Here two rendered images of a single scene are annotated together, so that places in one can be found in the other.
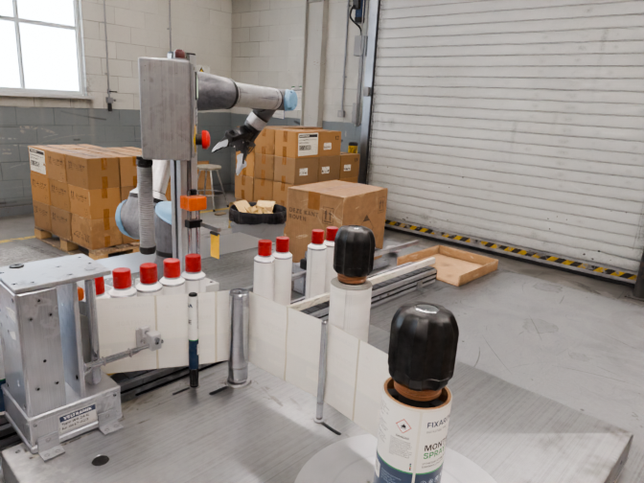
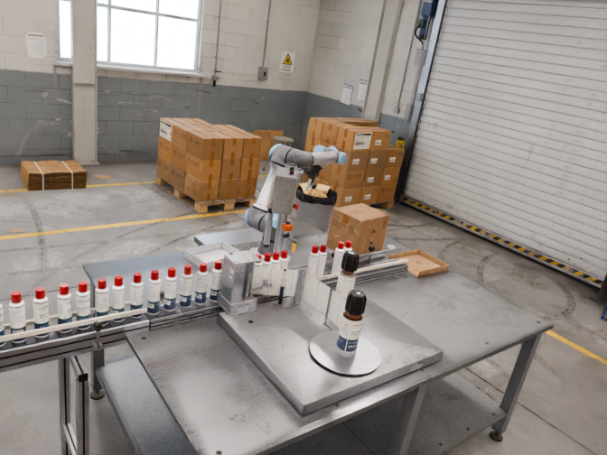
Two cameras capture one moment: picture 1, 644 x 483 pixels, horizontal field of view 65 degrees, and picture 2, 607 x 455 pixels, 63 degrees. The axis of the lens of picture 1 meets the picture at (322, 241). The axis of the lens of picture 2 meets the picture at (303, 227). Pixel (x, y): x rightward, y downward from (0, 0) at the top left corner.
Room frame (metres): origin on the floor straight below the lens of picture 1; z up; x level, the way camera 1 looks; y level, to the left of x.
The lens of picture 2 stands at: (-1.25, -0.12, 2.10)
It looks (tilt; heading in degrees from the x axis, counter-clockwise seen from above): 21 degrees down; 8
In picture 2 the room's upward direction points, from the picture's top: 9 degrees clockwise
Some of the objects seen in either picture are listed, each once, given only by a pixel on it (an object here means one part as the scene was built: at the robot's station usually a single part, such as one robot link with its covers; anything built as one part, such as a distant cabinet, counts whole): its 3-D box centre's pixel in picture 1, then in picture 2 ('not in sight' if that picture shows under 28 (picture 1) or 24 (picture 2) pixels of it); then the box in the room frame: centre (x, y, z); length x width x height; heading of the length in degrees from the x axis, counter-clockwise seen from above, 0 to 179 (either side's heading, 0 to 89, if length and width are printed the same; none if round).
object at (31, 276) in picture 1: (52, 270); (242, 257); (0.72, 0.41, 1.14); 0.14 x 0.11 x 0.01; 137
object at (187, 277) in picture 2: not in sight; (186, 286); (0.63, 0.63, 0.98); 0.05 x 0.05 x 0.20
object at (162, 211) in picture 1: (174, 225); (273, 226); (1.45, 0.44, 1.04); 0.13 x 0.12 x 0.14; 62
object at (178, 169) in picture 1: (184, 203); (283, 225); (1.17, 0.33, 1.16); 0.04 x 0.04 x 0.67; 47
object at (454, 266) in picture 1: (448, 264); (418, 262); (1.83, -0.48, 0.85); 0.30 x 0.26 x 0.04; 137
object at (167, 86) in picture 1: (171, 109); (284, 190); (1.08, 0.33, 1.38); 0.17 x 0.10 x 0.19; 12
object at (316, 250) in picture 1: (315, 266); (338, 259); (1.30, 0.01, 0.98); 0.05 x 0.05 x 0.20
